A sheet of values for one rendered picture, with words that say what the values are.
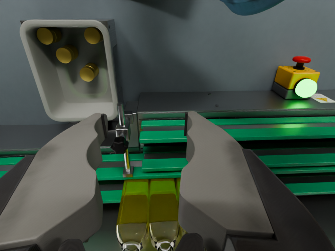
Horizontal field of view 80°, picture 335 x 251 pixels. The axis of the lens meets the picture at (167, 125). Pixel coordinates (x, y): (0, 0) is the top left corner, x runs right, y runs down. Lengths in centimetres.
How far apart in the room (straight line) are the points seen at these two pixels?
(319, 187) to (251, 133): 27
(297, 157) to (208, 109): 23
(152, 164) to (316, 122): 38
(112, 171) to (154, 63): 29
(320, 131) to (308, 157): 7
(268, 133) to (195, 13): 32
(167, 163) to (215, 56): 31
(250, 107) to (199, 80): 16
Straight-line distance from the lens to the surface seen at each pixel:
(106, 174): 47
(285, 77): 61
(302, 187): 63
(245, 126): 47
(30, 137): 65
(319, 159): 58
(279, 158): 53
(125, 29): 55
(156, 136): 40
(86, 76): 52
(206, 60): 57
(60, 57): 53
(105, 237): 57
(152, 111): 46
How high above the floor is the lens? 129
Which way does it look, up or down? 60 degrees down
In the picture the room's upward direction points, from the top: 174 degrees clockwise
